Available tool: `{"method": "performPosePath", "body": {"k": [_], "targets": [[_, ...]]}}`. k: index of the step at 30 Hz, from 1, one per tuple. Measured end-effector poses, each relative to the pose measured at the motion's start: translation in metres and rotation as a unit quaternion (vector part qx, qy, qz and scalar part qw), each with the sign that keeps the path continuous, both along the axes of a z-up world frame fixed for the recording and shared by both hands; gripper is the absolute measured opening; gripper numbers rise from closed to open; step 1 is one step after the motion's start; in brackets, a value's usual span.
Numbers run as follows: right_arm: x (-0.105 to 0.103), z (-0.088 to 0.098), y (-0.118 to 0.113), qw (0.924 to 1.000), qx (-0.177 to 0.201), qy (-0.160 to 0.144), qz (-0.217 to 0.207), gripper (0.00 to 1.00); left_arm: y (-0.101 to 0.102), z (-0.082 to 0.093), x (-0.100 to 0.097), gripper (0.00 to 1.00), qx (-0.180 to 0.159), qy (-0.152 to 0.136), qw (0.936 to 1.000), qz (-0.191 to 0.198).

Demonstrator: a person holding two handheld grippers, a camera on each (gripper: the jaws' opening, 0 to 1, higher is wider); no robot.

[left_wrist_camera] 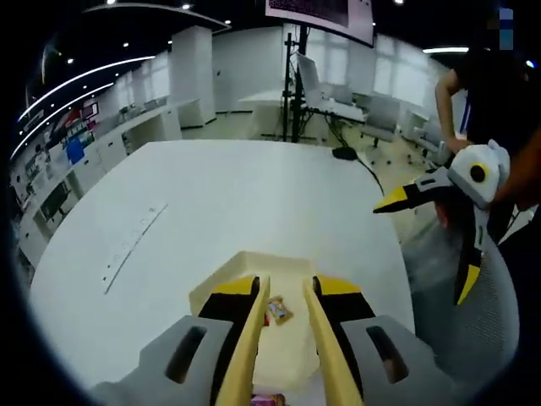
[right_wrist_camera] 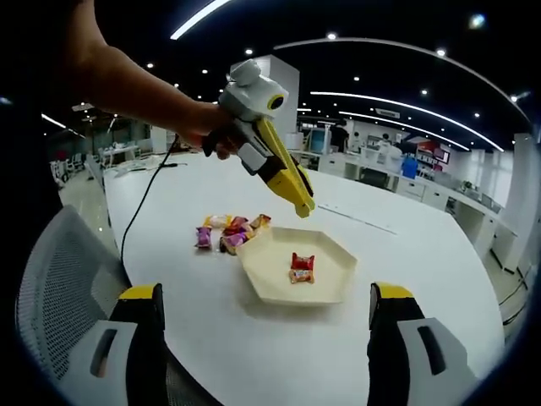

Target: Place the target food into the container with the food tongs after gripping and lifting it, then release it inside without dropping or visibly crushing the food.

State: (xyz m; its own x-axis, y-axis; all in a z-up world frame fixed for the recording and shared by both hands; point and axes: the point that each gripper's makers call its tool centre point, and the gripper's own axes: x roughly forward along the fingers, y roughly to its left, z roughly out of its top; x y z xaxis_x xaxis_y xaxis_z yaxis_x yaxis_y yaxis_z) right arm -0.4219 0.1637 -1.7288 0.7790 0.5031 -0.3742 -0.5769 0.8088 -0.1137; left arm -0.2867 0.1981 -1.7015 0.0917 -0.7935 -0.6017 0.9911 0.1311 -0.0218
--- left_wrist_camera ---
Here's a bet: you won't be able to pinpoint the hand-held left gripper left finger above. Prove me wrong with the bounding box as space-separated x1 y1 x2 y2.
90 274 261 406

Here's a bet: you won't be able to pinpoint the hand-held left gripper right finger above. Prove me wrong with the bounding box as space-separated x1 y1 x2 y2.
311 273 460 406

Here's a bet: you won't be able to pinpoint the yellow food tongs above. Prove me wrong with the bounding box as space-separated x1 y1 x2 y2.
209 275 367 406

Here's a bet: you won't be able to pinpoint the orange gold food candy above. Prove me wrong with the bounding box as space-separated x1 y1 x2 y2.
265 295 295 326

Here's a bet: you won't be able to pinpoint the cream hexagonal container tray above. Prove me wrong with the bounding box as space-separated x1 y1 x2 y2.
189 250 323 391

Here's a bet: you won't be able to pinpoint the grey mesh office chair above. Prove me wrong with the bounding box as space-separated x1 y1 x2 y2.
401 198 521 381

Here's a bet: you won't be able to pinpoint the white swivel chair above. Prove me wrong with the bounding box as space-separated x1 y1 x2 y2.
361 96 401 149

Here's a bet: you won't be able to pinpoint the white tilted panel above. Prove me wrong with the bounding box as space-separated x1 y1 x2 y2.
295 52 325 112

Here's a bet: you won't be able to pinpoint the black monitor stand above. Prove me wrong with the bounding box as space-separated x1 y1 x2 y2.
281 25 331 143

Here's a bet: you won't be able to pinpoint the white desk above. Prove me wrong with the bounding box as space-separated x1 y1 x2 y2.
238 88 369 140

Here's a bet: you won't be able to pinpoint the long white counter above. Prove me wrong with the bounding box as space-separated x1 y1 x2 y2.
12 99 199 263

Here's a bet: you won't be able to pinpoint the blue bag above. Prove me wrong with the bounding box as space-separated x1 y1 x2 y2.
66 137 85 164

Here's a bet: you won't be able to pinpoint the white square pillar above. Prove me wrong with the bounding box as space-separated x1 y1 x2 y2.
171 25 214 128

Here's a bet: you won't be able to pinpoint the short curved ceiling light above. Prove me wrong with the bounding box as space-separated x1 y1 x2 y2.
10 82 115 160

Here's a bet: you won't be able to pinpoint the long curved ceiling light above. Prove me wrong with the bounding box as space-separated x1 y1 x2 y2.
16 54 157 122

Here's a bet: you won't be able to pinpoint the large wall monitor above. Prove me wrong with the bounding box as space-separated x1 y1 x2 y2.
265 0 375 47

